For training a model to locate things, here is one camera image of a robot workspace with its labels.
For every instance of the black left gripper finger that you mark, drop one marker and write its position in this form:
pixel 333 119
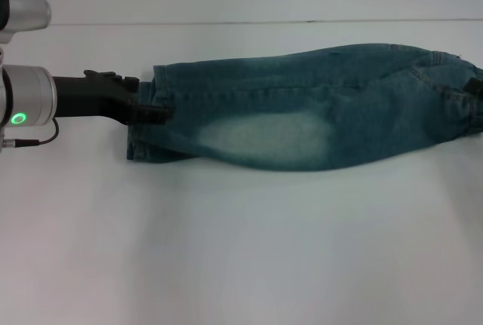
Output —
pixel 154 114
pixel 132 84

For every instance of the blue denim shorts with print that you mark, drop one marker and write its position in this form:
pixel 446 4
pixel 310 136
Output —
pixel 302 95

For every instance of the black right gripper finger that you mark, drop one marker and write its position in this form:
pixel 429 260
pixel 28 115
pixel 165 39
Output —
pixel 475 86

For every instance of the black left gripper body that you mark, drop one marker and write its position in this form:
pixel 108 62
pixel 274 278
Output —
pixel 90 97

